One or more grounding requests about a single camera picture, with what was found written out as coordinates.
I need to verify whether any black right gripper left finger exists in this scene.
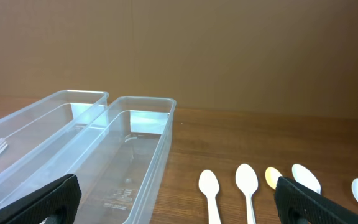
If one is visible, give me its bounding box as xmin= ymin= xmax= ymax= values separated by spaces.
xmin=0 ymin=174 xmax=81 ymax=224

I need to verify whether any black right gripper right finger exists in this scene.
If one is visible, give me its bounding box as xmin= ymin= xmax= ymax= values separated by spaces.
xmin=274 ymin=176 xmax=358 ymax=224

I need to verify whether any yellow plastic spoon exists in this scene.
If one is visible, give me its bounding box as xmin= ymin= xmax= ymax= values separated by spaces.
xmin=265 ymin=167 xmax=282 ymax=189

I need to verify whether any broad white plastic spoon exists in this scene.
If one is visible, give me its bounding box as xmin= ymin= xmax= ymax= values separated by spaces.
xmin=198 ymin=170 xmax=221 ymax=224

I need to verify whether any left clear plastic container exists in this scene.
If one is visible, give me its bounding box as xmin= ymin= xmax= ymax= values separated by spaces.
xmin=0 ymin=89 xmax=110 ymax=200

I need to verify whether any clear plastic container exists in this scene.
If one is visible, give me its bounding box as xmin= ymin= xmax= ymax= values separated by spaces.
xmin=0 ymin=96 xmax=176 ymax=223
xmin=0 ymin=89 xmax=110 ymax=200

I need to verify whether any right clear plastic container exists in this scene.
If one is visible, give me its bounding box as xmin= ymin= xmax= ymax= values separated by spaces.
xmin=0 ymin=96 xmax=176 ymax=223

